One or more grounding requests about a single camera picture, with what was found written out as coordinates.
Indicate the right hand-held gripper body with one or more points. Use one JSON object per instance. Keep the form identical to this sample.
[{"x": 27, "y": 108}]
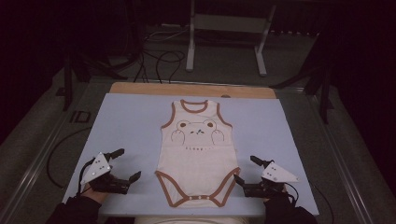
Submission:
[{"x": 274, "y": 179}]

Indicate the light blue foam mat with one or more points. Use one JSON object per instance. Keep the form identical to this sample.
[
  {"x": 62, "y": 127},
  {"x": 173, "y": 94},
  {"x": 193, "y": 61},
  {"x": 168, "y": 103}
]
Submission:
[{"x": 130, "y": 130}]

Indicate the wooden table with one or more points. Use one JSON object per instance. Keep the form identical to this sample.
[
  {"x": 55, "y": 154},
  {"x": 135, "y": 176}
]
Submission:
[{"x": 186, "y": 90}]

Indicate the white metal stand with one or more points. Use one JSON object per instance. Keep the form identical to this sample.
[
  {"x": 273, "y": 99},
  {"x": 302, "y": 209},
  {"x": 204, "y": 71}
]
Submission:
[{"x": 229, "y": 25}]

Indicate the cream baby bodysuit brown trim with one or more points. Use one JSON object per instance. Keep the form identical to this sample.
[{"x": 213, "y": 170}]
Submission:
[{"x": 196, "y": 155}]

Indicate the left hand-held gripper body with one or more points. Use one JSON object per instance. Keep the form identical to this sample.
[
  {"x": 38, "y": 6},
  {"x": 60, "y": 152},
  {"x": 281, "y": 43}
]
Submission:
[{"x": 99, "y": 169}]

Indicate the person's left hand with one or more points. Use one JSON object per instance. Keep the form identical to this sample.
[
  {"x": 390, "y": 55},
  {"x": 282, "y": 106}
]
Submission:
[{"x": 95, "y": 196}]

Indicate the person's right hand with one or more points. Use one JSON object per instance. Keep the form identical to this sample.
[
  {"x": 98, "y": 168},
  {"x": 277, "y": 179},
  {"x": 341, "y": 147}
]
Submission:
[{"x": 275, "y": 196}]

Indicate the black tripod stand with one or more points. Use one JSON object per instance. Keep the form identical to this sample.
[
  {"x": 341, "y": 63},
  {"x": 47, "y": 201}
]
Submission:
[
  {"x": 320, "y": 81},
  {"x": 74, "y": 77}
]

